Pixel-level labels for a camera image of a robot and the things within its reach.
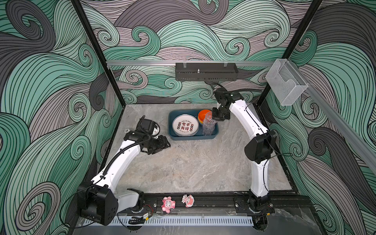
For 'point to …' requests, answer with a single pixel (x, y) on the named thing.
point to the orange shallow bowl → (201, 114)
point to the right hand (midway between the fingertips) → (216, 118)
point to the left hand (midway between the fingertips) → (167, 145)
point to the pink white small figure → (189, 200)
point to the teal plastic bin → (172, 114)
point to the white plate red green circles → (185, 125)
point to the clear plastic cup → (208, 115)
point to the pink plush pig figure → (167, 204)
